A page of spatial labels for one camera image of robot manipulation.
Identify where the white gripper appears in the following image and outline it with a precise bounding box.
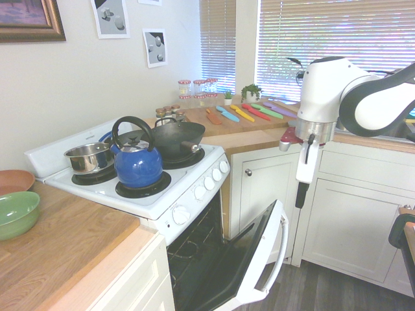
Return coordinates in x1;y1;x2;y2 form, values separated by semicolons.
294;141;321;209

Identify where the white oven door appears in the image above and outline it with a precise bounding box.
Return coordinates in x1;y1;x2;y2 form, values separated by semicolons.
171;199;290;307

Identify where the metal oven rack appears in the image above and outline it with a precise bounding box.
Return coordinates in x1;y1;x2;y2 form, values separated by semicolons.
167;200;224;260

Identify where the large white oven knob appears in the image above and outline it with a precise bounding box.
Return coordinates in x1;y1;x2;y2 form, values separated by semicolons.
171;207;191;227

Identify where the white cabinet door with knob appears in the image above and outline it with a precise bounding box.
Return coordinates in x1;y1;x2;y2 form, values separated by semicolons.
237;152;296;241

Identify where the white panelled cabinet door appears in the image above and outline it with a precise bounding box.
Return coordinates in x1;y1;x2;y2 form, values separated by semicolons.
300;177;407;283

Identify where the white cabinet drawer front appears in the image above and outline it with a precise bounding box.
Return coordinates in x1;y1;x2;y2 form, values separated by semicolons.
318;144;415;196

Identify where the purple knife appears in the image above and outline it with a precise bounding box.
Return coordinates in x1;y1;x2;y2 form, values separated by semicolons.
263;101;298;119

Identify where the green knife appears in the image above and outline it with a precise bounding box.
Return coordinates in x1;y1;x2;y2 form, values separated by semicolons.
250;102;285;119

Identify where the red knife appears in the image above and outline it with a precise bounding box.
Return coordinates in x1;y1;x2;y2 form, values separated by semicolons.
241;103;271;122

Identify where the wooden cutting board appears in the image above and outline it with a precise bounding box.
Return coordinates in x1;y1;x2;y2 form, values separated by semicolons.
184;97;300;137

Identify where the yellow knife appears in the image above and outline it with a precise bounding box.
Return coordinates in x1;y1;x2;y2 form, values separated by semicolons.
230;104;255;123

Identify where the blue knife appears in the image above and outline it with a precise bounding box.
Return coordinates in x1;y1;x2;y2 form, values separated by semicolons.
215;105;241;123

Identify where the white electric stove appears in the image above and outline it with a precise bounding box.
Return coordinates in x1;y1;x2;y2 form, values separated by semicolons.
23;118;231;311

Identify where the trailing potted plant white pot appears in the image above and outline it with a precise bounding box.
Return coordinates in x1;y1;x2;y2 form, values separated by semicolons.
240;84;263;104

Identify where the black chair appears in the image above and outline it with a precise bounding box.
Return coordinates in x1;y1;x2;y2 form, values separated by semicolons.
388;205;415;297

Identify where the orange knife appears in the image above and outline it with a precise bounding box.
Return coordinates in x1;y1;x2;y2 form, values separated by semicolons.
206;108;223;126

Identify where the black wok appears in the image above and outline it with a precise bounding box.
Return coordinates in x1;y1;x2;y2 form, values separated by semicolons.
124;118;206;160

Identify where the wide window blind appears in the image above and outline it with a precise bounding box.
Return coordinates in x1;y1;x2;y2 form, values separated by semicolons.
257;0;415;105

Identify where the narrow window blind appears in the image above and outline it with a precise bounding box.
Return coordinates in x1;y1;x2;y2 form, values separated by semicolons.
198;0;237;95

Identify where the cream base cabinet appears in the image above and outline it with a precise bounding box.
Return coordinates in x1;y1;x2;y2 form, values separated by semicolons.
86;231;176;311

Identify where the small grey shapes poster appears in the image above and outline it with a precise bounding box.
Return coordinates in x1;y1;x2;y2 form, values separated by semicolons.
142;28;170;69

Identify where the large grey shapes poster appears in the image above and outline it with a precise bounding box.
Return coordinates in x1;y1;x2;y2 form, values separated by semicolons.
90;0;132;40

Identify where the green bowl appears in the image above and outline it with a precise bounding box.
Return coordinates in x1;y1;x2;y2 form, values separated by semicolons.
0;190;42;242

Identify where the orange bowl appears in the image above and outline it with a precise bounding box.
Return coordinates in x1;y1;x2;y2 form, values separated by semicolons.
0;169;36;197

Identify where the framed painting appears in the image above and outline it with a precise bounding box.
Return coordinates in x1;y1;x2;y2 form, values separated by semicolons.
0;0;67;43

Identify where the red tool with silver handle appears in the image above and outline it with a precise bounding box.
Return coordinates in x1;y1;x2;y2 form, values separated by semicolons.
279;126;326;153

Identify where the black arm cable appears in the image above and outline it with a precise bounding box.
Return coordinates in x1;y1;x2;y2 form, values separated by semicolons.
286;56;305;81

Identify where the blue kettle with black handle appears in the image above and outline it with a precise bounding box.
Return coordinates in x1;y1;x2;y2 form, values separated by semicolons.
111;115;164;189

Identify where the steel saucepan with blue handle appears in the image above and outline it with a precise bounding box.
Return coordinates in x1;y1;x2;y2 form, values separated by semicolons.
64;131;115;175

